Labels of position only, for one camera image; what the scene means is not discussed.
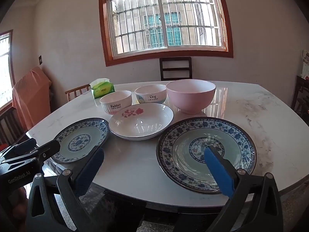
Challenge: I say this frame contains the papers on cabinet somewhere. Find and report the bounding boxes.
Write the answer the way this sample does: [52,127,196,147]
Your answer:
[301,50,309,80]

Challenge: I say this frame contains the light wooden chair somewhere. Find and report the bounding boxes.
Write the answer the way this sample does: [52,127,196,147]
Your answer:
[65,84,91,102]

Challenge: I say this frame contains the large pink bowl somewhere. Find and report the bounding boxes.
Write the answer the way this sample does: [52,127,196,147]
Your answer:
[166,79,216,115]

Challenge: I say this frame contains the green tissue pack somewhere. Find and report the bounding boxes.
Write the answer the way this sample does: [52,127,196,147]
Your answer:
[90,78,115,98]

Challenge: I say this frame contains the large blue floral plate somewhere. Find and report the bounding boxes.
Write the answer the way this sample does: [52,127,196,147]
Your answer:
[156,117,257,194]

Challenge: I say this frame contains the dark wooden bench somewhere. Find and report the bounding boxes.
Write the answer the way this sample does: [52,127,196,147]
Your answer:
[1,107,28,147]

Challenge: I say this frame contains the side window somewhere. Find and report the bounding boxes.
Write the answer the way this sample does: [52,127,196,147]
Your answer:
[0,30,15,107]

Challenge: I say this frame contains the dark wooden chair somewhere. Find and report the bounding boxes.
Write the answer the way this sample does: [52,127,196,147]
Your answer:
[159,57,193,81]

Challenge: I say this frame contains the white Rabbit bowl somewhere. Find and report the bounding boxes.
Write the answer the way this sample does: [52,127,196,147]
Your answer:
[99,91,132,115]

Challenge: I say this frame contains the white Dog bowl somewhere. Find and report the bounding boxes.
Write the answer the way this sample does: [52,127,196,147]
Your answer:
[135,84,167,104]

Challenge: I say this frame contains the white pink-flower plate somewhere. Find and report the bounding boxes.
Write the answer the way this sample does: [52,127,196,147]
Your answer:
[109,103,174,141]

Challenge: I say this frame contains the small blue floral plate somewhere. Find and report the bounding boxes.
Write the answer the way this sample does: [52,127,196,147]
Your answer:
[51,118,110,164]

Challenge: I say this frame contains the orange cloth-covered furniture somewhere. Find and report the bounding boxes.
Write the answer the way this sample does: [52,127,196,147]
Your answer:
[12,67,51,131]

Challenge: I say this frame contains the large barred window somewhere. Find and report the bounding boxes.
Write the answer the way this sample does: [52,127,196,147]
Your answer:
[98,0,234,67]

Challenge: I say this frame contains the dark wooden side cabinet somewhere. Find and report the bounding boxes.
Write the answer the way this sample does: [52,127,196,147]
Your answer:
[291,75,308,121]

